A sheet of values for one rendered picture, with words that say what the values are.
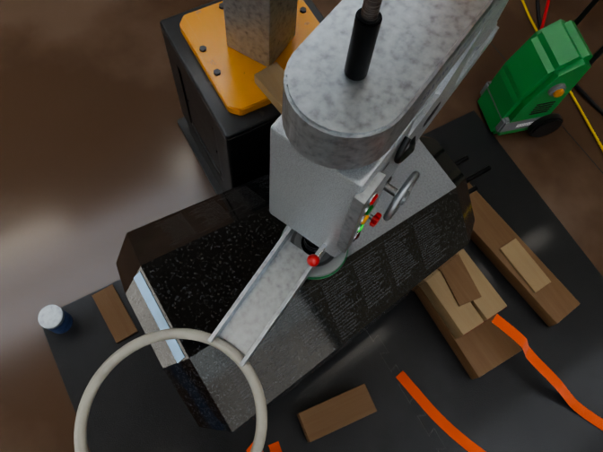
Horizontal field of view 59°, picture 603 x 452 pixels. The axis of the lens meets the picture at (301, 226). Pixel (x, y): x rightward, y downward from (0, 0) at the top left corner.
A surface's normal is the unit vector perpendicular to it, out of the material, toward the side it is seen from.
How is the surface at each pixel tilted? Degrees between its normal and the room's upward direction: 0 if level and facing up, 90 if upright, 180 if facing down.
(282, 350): 45
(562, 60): 34
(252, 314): 15
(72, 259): 0
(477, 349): 0
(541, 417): 0
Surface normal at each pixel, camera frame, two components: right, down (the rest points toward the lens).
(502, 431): 0.06, -0.37
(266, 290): -0.10, -0.17
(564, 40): -0.49, -0.20
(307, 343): 0.44, 0.29
